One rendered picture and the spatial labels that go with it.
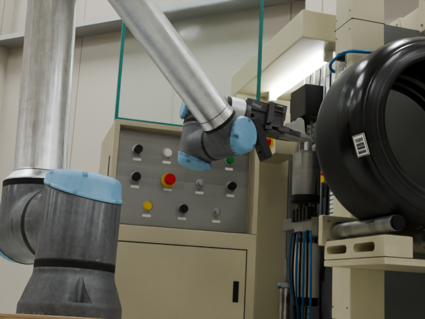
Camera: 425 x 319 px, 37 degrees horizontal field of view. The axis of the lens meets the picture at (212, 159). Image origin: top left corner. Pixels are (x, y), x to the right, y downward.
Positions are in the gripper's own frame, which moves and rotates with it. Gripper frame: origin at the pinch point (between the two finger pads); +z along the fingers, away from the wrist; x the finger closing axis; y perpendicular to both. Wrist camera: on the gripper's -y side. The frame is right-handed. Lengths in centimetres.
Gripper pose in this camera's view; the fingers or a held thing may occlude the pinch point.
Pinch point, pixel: (307, 140)
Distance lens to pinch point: 182.1
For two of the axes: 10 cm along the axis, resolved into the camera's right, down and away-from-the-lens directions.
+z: 9.4, 2.2, 2.5
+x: -2.9, 1.8, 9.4
